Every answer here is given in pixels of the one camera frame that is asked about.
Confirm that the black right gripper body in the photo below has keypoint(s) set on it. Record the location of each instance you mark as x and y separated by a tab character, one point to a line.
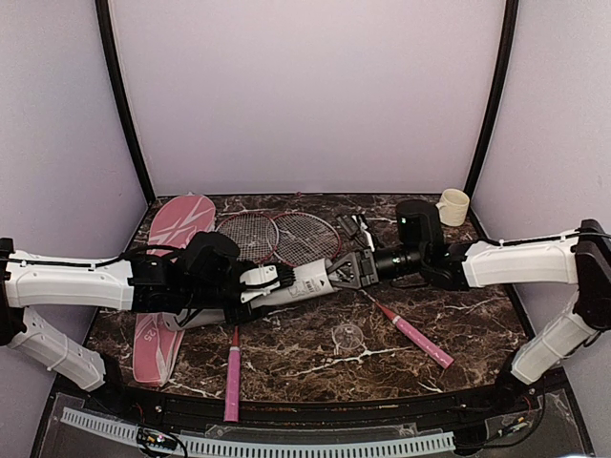
366	260

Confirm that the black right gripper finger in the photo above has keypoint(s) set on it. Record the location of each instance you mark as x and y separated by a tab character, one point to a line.
346	265
345	282

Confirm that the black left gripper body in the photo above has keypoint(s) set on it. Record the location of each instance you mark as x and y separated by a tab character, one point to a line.
203	297

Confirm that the white shuttlecock tube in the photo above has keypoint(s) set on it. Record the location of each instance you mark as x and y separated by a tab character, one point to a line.
311	282

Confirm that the clear plastic tube lid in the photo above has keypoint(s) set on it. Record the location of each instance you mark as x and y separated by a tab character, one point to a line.
347	337

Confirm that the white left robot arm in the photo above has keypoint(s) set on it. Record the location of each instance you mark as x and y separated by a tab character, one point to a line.
28	280

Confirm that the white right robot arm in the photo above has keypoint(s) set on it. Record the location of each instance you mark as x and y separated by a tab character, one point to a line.
580	257

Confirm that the pink racket cover bag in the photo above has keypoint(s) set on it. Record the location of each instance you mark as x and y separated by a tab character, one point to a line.
157	338

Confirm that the cream ceramic mug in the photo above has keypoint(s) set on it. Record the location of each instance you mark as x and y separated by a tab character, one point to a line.
453	207

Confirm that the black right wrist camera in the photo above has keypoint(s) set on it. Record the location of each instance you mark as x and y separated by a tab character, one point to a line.
357	229

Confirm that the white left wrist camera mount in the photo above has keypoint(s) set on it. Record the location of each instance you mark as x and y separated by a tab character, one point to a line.
265	279

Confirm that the right pink-handled badminton racket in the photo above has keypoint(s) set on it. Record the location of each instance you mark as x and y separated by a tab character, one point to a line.
304	234

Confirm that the pink-handled badminton racket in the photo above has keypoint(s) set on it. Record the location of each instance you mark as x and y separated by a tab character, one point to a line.
256	235
304	234

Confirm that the left pink-handled badminton racket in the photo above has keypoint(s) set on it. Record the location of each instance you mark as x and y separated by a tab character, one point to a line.
256	235

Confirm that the black front table rail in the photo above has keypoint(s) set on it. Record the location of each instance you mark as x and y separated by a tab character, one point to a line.
458	409

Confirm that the white slotted cable duct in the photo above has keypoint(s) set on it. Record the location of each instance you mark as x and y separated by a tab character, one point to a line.
239	444

